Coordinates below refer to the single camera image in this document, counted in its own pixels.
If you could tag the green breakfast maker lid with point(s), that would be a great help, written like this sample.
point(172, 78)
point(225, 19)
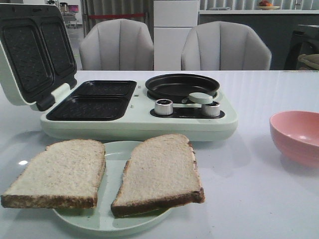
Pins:
point(36, 58)

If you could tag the black round frying pan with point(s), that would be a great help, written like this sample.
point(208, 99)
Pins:
point(178, 86)

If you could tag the grey upholstered chair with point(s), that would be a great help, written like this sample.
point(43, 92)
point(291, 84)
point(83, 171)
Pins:
point(221, 45)
point(118, 45)

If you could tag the grey kitchen counter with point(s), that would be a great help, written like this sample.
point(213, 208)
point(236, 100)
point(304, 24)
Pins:
point(287, 33)

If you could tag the pink bowl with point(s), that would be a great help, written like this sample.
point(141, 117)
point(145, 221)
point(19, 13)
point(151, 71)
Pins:
point(296, 135)

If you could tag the white refrigerator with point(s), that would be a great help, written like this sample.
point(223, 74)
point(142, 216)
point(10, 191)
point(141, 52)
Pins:
point(173, 20)

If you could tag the fruit plate on counter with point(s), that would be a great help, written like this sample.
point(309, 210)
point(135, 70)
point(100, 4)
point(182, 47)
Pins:
point(266, 5)

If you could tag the left grey upholstered chair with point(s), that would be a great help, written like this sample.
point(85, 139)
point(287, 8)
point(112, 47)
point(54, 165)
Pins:
point(118, 45)

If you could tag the light green round plate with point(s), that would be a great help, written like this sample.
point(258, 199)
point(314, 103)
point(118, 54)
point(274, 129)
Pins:
point(100, 220)

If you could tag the bread slice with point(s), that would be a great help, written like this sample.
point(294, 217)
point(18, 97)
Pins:
point(161, 173)
point(66, 174)

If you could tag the left silver control knob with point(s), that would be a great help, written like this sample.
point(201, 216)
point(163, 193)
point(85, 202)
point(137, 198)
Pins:
point(163, 107)

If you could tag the right grey upholstered chair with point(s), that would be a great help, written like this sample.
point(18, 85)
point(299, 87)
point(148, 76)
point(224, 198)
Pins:
point(221, 45)

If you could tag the right silver control knob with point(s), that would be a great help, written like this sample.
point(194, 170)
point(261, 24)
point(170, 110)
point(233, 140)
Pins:
point(211, 110)

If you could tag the silver control knob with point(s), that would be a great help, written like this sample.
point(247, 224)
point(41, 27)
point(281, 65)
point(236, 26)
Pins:
point(163, 107)
point(211, 110)

